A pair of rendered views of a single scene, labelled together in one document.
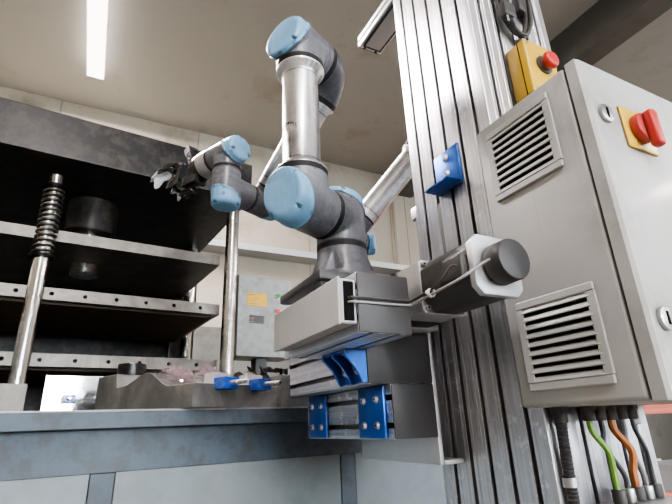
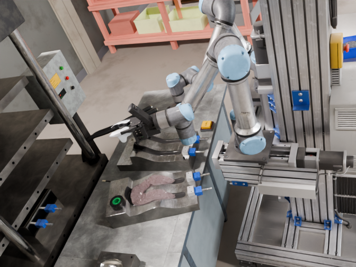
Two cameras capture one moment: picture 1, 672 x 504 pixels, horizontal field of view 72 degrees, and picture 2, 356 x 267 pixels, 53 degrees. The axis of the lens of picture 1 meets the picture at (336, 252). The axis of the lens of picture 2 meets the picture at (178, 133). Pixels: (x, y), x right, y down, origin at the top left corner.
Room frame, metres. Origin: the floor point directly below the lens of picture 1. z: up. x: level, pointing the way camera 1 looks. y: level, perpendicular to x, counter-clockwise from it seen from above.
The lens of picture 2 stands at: (-0.02, 0.89, 2.32)
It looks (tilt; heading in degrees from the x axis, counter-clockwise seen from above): 38 degrees down; 332
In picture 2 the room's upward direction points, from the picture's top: 22 degrees counter-clockwise
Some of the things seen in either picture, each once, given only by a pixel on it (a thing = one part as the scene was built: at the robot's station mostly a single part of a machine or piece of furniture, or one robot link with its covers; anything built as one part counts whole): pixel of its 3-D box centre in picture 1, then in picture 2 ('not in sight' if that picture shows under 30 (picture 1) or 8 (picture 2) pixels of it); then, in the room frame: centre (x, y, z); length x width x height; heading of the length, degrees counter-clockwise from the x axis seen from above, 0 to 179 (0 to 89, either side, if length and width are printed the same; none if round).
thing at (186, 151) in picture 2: not in sight; (194, 151); (1.37, 0.10, 0.89); 0.13 x 0.05 x 0.05; 33
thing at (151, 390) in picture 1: (182, 391); (152, 194); (1.36, 0.45, 0.86); 0.50 x 0.26 x 0.11; 51
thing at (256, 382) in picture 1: (262, 384); (198, 176); (1.23, 0.20, 0.86); 0.13 x 0.05 x 0.05; 51
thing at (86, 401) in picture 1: (77, 403); (14, 214); (2.00, 1.09, 0.87); 0.50 x 0.27 x 0.17; 33
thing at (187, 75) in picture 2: (358, 243); (191, 76); (1.41, -0.07, 1.31); 0.11 x 0.11 x 0.08; 81
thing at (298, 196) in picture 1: (301, 121); (241, 101); (0.90, 0.07, 1.41); 0.15 x 0.12 x 0.55; 143
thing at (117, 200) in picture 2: (131, 370); (117, 202); (1.42, 0.63, 0.93); 0.08 x 0.08 x 0.04
